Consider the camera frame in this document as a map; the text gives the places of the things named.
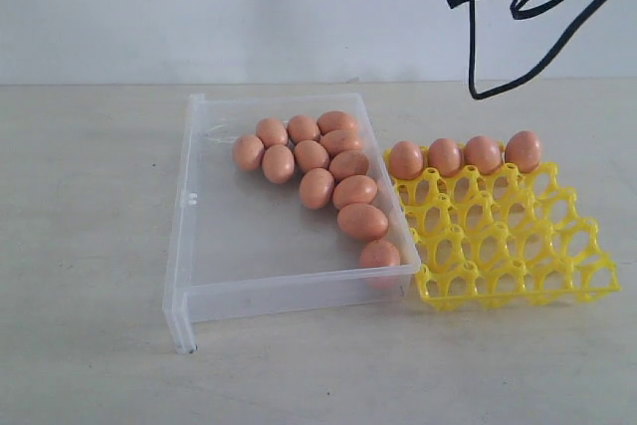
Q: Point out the brown egg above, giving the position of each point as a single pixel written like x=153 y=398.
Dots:
x=377 y=254
x=445 y=155
x=483 y=153
x=316 y=188
x=406 y=161
x=524 y=151
x=354 y=189
x=247 y=152
x=362 y=222
x=302 y=127
x=336 y=120
x=272 y=132

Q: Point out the yellow plastic egg tray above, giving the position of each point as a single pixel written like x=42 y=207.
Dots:
x=509 y=238

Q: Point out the brown egg second row right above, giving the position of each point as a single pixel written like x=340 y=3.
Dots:
x=340 y=140

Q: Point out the brown egg second row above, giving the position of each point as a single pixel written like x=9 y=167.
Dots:
x=340 y=140
x=310 y=154
x=278 y=164

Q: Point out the brown egg third row right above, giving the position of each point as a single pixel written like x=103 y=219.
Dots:
x=348 y=163

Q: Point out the brown egg second row middle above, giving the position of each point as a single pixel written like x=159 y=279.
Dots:
x=310 y=154

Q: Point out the brown egg second row left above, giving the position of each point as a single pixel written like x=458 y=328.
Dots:
x=278 y=164

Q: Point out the clear plastic tray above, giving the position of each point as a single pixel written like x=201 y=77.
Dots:
x=242 y=246

